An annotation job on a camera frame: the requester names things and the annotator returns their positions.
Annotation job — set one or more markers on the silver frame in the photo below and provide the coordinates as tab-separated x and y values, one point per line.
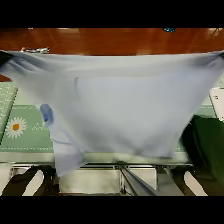
136	183

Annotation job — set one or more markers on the white paper sheet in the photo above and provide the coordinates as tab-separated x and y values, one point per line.
218	100

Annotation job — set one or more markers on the blue object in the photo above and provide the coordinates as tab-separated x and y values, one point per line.
169	30

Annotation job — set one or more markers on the light blue shirt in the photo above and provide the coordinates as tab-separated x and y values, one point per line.
126	106

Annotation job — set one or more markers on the silver metal bar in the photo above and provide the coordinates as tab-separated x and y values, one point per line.
36	50

